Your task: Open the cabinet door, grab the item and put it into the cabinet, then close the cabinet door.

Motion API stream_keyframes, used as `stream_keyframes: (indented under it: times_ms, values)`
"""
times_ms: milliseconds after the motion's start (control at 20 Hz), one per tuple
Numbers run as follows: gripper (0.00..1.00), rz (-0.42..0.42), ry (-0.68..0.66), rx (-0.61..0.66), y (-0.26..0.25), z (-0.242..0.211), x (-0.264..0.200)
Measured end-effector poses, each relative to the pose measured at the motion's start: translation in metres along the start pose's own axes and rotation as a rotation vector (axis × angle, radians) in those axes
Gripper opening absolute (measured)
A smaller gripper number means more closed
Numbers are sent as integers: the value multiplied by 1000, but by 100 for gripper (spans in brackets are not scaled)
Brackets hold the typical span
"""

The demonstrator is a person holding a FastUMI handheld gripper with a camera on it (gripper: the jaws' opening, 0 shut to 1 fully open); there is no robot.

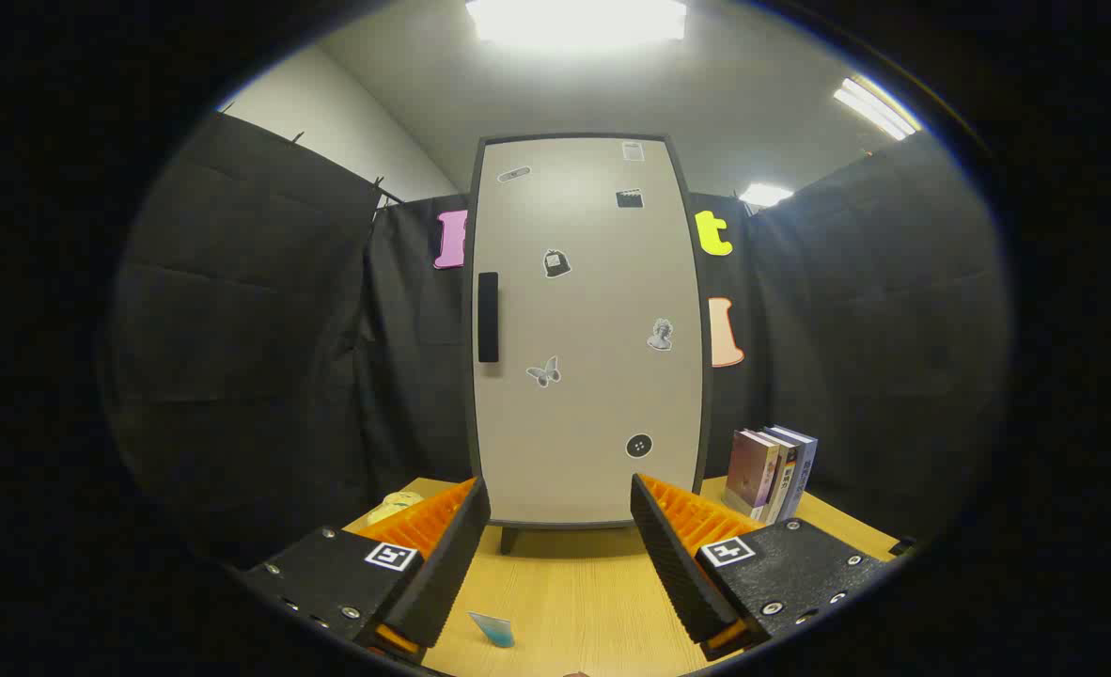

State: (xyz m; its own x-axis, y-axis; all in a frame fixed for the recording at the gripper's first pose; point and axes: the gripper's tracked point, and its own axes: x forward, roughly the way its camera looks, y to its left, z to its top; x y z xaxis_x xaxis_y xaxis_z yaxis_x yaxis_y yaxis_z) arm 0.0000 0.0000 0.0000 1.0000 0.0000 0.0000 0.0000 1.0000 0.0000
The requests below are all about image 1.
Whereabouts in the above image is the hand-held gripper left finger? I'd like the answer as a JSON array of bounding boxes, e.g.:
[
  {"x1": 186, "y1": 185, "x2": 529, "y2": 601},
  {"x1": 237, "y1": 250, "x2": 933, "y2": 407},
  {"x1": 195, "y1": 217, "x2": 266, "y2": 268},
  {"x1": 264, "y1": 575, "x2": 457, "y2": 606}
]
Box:
[{"x1": 241, "y1": 475, "x2": 493, "y2": 664}]

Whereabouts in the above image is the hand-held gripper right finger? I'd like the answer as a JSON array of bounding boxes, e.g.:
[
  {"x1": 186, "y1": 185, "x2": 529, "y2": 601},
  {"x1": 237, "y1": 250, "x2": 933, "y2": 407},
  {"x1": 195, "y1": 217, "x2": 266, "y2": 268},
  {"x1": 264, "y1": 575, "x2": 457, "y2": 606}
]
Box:
[{"x1": 631, "y1": 473, "x2": 895, "y2": 662}]

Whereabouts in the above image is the white and blue tube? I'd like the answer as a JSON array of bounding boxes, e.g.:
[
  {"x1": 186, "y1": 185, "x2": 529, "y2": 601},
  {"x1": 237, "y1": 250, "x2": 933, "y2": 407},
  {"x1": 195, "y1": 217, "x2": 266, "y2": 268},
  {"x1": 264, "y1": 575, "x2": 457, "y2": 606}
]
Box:
[{"x1": 468, "y1": 611, "x2": 516, "y2": 649}]

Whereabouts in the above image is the black door handle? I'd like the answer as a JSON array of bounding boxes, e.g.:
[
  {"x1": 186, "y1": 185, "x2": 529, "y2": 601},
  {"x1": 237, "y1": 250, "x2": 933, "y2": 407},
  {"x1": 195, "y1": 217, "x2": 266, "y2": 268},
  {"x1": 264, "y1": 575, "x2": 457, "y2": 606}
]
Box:
[{"x1": 477, "y1": 272, "x2": 500, "y2": 364}]

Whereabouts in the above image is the beige cabinet door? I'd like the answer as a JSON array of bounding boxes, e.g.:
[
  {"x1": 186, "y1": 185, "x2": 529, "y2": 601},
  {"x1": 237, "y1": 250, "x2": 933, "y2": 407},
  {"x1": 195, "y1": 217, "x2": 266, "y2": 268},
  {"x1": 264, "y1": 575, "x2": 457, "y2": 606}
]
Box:
[{"x1": 471, "y1": 136, "x2": 707, "y2": 526}]

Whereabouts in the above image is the dark grey cabinet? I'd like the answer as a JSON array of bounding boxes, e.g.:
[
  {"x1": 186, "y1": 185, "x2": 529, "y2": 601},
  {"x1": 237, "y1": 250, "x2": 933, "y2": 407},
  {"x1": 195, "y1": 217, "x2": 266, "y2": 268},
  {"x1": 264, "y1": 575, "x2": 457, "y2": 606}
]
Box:
[{"x1": 466, "y1": 132, "x2": 716, "y2": 556}]

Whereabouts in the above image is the yellow plush toy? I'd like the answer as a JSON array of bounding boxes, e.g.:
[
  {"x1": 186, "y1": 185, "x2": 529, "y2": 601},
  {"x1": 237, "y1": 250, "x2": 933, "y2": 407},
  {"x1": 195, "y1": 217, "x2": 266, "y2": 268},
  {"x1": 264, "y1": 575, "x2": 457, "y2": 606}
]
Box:
[{"x1": 368, "y1": 491, "x2": 425, "y2": 526}]

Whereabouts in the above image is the white spine book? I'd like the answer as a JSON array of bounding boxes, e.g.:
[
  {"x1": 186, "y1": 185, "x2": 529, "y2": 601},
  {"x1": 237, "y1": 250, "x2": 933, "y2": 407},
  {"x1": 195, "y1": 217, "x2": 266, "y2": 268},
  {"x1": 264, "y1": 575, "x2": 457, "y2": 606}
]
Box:
[{"x1": 760, "y1": 431, "x2": 801, "y2": 524}]

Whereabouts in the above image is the black backdrop cloth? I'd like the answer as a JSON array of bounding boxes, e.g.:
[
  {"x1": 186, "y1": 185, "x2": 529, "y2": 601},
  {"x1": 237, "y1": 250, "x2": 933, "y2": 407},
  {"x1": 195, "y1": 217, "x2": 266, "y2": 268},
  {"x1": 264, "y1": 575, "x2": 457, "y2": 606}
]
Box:
[{"x1": 109, "y1": 113, "x2": 1012, "y2": 565}]

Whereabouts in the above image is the long ceiling light panel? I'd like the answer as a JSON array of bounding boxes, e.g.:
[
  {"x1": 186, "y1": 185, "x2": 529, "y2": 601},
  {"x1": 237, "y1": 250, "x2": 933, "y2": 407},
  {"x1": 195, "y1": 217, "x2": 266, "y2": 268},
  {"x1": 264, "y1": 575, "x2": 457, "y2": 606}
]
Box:
[{"x1": 833, "y1": 75, "x2": 923, "y2": 142}]

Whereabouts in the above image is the large ceiling light panel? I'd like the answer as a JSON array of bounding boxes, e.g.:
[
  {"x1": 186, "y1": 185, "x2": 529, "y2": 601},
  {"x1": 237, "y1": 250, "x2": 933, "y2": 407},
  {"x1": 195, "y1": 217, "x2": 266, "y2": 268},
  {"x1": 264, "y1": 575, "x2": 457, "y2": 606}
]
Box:
[{"x1": 466, "y1": 0, "x2": 688, "y2": 46}]

